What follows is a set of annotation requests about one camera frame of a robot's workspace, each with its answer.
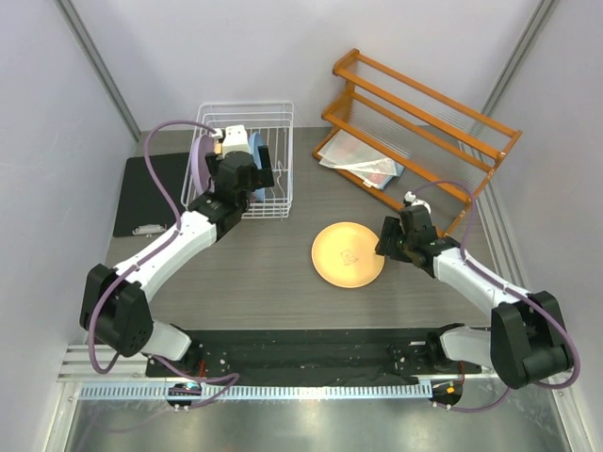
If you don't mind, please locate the blue plate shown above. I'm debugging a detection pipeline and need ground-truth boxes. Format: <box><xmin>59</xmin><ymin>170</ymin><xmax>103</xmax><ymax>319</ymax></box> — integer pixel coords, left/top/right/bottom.
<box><xmin>249</xmin><ymin>132</ymin><xmax>265</xmax><ymax>202</ymax></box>

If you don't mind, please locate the yellow bear plate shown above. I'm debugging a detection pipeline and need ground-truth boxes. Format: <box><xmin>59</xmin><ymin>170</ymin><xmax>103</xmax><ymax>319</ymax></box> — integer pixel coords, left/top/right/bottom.
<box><xmin>311</xmin><ymin>222</ymin><xmax>384</xmax><ymax>289</ymax></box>

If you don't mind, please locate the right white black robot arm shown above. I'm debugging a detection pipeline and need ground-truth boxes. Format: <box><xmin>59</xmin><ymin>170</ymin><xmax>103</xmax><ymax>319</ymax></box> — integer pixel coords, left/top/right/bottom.
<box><xmin>375</xmin><ymin>205</ymin><xmax>579</xmax><ymax>389</ymax></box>

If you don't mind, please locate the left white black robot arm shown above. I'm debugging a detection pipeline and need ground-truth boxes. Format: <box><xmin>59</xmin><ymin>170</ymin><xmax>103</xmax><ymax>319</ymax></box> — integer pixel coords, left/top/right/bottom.
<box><xmin>80</xmin><ymin>145</ymin><xmax>274</xmax><ymax>376</ymax></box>

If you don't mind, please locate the orange wooden shelf rack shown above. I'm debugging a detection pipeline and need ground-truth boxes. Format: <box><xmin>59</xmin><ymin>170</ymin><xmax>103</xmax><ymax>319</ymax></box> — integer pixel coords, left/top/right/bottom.
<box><xmin>312</xmin><ymin>49</ymin><xmax>522</xmax><ymax>234</ymax></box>

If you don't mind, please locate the purple plate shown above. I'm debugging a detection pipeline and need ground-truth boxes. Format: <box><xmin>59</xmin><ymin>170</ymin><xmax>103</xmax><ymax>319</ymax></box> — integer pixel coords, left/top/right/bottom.
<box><xmin>190</xmin><ymin>135</ymin><xmax>215</xmax><ymax>194</ymax></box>

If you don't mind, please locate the clear plastic zip bag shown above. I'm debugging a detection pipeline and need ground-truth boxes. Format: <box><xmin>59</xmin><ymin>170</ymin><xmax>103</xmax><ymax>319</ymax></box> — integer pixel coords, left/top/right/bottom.
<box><xmin>318</xmin><ymin>131</ymin><xmax>404</xmax><ymax>190</ymax></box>

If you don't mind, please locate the black mat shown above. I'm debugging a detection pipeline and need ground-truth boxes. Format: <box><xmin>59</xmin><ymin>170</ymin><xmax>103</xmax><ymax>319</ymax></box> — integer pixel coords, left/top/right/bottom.
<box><xmin>113</xmin><ymin>153</ymin><xmax>188</xmax><ymax>237</ymax></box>

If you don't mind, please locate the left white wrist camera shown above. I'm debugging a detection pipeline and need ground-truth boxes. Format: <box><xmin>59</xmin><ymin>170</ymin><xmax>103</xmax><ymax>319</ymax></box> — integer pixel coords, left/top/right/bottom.
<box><xmin>212</xmin><ymin>124</ymin><xmax>251</xmax><ymax>155</ymax></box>

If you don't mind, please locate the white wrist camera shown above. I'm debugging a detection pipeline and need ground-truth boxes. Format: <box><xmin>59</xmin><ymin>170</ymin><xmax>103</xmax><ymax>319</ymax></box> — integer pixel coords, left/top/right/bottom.
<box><xmin>212</xmin><ymin>124</ymin><xmax>251</xmax><ymax>155</ymax></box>
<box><xmin>402</xmin><ymin>190</ymin><xmax>432</xmax><ymax>213</ymax></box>

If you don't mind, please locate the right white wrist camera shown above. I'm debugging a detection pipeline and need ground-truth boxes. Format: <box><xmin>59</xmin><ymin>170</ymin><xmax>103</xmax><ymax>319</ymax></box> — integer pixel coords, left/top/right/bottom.
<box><xmin>402</xmin><ymin>190</ymin><xmax>432</xmax><ymax>213</ymax></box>

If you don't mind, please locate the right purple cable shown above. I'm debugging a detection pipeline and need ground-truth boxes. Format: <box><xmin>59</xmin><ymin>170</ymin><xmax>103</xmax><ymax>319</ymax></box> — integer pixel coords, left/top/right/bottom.
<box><xmin>414</xmin><ymin>180</ymin><xmax>581</xmax><ymax>414</ymax></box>

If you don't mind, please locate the purple cable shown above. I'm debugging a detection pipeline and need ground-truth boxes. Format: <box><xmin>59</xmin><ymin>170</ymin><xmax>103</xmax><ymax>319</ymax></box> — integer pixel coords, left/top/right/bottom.
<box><xmin>414</xmin><ymin>180</ymin><xmax>581</xmax><ymax>414</ymax></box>
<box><xmin>88</xmin><ymin>120</ymin><xmax>222</xmax><ymax>376</ymax></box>

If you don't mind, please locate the white wire dish rack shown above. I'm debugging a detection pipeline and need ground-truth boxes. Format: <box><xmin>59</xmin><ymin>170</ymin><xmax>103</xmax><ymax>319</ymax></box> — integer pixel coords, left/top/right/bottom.
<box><xmin>180</xmin><ymin>101</ymin><xmax>294</xmax><ymax>219</ymax></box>

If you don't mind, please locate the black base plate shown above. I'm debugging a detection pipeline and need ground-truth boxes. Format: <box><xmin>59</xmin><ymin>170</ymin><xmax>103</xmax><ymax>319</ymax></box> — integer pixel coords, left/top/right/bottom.
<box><xmin>144</xmin><ymin>328</ymin><xmax>494</xmax><ymax>387</ymax></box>

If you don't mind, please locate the aluminium slotted rail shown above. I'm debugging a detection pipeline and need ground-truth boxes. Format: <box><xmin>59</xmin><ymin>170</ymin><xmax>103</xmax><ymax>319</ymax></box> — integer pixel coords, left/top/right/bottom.
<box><xmin>79</xmin><ymin>380</ymin><xmax>432</xmax><ymax>401</ymax></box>

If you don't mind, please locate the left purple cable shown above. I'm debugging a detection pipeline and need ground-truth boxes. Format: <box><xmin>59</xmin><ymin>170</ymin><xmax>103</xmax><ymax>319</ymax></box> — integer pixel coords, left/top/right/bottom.
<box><xmin>88</xmin><ymin>120</ymin><xmax>222</xmax><ymax>376</ymax></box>

